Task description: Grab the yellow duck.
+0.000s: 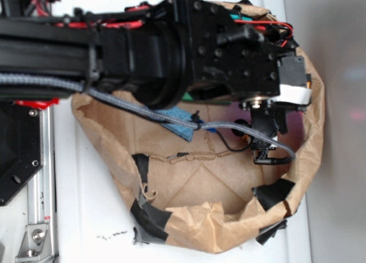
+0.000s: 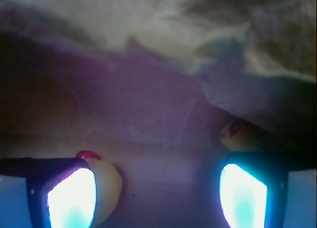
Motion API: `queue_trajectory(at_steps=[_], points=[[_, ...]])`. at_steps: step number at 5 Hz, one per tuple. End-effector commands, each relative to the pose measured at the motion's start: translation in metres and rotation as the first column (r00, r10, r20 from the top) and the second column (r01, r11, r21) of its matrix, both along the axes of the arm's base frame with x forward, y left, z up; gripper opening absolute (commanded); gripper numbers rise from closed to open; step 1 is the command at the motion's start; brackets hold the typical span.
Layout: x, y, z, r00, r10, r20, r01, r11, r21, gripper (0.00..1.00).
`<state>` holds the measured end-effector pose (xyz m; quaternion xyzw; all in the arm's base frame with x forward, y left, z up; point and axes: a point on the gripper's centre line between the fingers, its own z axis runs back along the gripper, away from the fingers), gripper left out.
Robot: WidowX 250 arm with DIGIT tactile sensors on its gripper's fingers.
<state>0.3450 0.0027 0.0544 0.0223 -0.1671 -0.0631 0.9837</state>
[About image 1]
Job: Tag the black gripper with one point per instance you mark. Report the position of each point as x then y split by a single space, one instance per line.
213 54

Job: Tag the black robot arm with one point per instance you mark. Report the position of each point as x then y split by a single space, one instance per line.
44 58

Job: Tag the green rectangular block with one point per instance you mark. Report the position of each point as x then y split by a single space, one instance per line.
189 99

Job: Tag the blue sponge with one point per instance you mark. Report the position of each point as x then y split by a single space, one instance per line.
179 129

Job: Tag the brown paper bag bin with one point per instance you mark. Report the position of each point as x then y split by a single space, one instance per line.
206 194

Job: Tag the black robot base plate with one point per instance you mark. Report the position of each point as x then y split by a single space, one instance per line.
21 148

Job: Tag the aluminium extrusion rail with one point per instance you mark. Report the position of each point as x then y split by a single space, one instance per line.
41 194

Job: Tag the metal corner bracket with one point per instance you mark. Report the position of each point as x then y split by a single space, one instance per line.
36 245

